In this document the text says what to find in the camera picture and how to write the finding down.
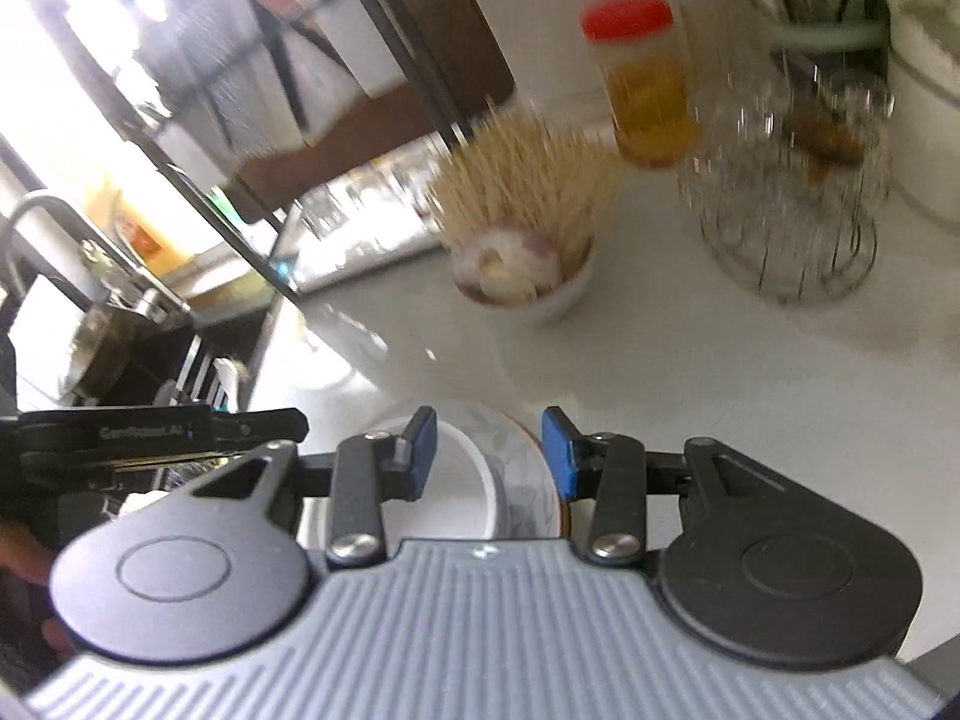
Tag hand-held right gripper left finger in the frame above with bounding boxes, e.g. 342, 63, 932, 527
191, 405, 440, 568

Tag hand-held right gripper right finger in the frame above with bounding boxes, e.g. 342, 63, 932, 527
541, 405, 812, 566

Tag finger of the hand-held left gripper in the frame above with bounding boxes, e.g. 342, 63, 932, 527
210, 406, 310, 445

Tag white pale-leaf plate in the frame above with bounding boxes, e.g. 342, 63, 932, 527
375, 397, 577, 541

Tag person's left hand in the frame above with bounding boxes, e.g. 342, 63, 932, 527
0, 516, 59, 587

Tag roll-up sink rack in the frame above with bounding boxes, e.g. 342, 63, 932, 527
154, 334, 250, 415

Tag steel pot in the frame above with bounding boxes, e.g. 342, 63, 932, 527
67, 300, 160, 400

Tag white plastic tray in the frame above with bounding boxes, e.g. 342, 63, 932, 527
0, 270, 95, 400

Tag white bowl holding garlic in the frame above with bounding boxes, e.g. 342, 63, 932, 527
450, 236, 598, 328

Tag clear glass tray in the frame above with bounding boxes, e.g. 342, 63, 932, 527
271, 157, 445, 295

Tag pile of garlic bulbs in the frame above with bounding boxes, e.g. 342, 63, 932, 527
452, 229, 563, 301

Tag yellow detergent bottle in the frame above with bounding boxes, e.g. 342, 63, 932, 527
82, 180, 197, 275

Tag clear drinking glass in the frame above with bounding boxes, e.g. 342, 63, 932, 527
296, 184, 353, 256
397, 150, 443, 226
349, 165, 406, 237

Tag tall steel faucet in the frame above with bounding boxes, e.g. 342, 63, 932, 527
0, 193, 193, 332

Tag hammered steel cleaver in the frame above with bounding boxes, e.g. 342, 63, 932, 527
142, 0, 310, 175

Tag set of clear glass cups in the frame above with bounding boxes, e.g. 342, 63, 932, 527
675, 52, 898, 242

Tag red-lidded glass jar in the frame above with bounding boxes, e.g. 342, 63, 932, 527
580, 0, 706, 169

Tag steel kitchen knife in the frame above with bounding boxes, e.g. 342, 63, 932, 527
285, 0, 407, 100

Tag dark wooden cutting board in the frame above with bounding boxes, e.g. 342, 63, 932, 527
232, 0, 520, 223

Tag brown cup lid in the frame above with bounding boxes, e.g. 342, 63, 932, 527
780, 101, 872, 167

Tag green chopstick holder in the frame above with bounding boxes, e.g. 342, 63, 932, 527
765, 0, 895, 51

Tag white electric cooking pot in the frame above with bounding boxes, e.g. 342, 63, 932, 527
885, 0, 960, 223

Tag wire cup rack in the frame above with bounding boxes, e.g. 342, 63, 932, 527
697, 187, 880, 306

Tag black wire knife rack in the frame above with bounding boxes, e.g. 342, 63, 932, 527
0, 0, 470, 302

